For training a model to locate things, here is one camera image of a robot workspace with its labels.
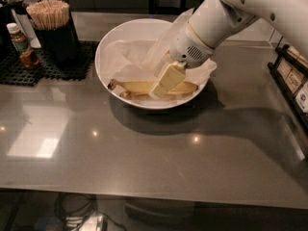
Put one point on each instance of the yellow banana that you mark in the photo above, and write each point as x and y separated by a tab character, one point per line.
130	95
144	87

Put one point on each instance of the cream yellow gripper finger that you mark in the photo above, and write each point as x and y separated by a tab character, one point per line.
172	76

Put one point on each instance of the white bowl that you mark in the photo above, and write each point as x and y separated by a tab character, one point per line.
106	52

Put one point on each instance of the dark-lidded shaker jar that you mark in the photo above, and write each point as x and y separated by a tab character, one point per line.
22	20

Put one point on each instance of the small brown sauce bottle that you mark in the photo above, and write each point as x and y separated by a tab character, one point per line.
29	59

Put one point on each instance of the black grid rubber mat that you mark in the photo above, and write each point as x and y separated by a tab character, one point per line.
12	71

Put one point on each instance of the bundle of wooden chopsticks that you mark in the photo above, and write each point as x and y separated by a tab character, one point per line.
49	14

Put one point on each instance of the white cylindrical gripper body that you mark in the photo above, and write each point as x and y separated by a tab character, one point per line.
189	48

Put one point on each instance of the white parchment paper liner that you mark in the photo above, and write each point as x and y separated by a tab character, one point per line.
128	55

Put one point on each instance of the green sauce bottle white cap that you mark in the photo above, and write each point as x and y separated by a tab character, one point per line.
19	40

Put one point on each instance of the black chopstick holder cup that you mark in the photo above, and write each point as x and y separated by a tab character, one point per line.
61	44

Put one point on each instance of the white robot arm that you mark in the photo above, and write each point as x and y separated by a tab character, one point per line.
216	20

